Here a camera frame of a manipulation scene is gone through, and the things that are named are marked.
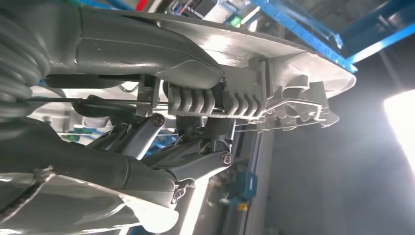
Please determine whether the blue metal shelf rack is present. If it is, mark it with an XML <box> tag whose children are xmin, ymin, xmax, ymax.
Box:
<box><xmin>250</xmin><ymin>0</ymin><xmax>415</xmax><ymax>73</ymax></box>

